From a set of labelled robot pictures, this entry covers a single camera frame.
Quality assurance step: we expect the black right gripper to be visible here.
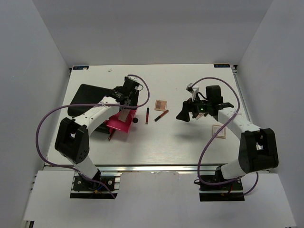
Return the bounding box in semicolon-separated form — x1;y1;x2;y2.
176;93;211;122

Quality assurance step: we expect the pink rectangular compact case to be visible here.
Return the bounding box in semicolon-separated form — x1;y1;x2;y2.
118;109;129;122

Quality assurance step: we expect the four-shade eyeshadow palette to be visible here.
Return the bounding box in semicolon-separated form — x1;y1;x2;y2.
154;100;167;112

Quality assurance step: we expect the pink drawer tray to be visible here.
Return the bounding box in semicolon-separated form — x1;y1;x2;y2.
105;109;137;133

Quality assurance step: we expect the clear square pink-rimmed case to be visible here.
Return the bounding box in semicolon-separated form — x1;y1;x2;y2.
212;124;226;139

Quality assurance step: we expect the clear multicolour eyeshadow palette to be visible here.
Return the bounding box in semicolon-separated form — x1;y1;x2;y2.
195;113;206;120

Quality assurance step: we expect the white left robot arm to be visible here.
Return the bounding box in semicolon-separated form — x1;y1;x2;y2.
55;75;141;190

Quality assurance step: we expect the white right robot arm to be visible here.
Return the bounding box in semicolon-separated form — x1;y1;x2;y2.
176;84;279;190

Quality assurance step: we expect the dark red lip gloss tube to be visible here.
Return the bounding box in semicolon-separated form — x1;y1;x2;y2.
145;107;150;124

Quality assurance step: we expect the orange lip gloss black cap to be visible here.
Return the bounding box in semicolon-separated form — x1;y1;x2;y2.
154;110;169;122

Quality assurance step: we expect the red lip gloss under tray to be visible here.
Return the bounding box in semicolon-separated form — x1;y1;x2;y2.
107;129;116;141

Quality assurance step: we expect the black drawer organizer box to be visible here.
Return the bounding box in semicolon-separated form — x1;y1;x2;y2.
67;84;113;134

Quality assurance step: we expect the blue logo sticker left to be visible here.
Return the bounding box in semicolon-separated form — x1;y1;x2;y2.
72;66;89;70

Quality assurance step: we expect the blue logo sticker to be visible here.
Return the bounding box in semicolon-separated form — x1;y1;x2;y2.
72;66;89;70
213;64;230;68

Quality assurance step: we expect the blue logo sticker right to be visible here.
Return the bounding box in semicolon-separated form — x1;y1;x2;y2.
213;64;230;68

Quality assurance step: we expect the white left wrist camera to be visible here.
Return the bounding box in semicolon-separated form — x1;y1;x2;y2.
124;75;139;84

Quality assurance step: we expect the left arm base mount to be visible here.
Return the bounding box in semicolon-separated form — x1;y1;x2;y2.
70;172;121;200

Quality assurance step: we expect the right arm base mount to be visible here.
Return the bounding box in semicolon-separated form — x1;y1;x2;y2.
193;179;245;202

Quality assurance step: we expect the aluminium table edge rail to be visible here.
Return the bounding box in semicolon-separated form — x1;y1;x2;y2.
43;165;219;172

